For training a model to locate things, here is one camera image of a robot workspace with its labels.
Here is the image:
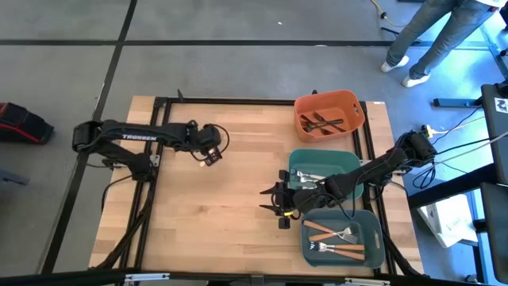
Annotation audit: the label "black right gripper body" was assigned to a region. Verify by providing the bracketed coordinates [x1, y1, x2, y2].
[277, 169, 305, 230]

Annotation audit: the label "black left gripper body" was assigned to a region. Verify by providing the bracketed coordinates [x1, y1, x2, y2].
[192, 123, 223, 155]

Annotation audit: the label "white-handled utensils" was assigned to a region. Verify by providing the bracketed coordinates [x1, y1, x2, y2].
[291, 168, 325, 180]

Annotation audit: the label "teal plastic bin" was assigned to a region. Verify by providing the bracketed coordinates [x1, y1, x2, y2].
[287, 149, 364, 202]

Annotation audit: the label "grey-teal plastic bin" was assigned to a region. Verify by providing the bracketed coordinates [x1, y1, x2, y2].
[300, 209, 386, 269]

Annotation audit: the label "orange plastic bin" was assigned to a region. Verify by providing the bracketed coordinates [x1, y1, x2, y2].
[293, 89, 366, 143]

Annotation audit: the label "white cardboard box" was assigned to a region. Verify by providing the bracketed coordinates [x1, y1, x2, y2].
[418, 193, 479, 249]

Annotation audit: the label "black diagonal beam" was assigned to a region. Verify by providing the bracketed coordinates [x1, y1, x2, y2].
[408, 162, 499, 210]

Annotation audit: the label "red and black bag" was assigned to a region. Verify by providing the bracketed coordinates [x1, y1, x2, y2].
[0, 102, 55, 145]

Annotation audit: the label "black gantry beam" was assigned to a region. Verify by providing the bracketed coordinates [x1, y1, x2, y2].
[0, 268, 508, 286]

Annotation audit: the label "black stand foot bar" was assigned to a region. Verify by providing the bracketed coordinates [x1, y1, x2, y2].
[432, 97, 483, 109]

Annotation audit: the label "grey floor object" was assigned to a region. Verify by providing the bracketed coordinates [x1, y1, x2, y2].
[0, 168, 31, 187]

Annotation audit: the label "black desk with sticker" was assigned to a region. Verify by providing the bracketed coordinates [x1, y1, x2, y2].
[479, 79, 508, 186]

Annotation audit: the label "person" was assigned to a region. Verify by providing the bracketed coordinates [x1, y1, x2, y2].
[379, 0, 503, 89]

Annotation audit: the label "black table frame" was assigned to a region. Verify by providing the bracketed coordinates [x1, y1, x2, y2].
[118, 90, 398, 279]

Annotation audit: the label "black cable bundle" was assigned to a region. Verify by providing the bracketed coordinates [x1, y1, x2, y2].
[89, 184, 156, 272]

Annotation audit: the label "yellow power cord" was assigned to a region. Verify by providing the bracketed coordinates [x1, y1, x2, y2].
[369, 0, 398, 28]

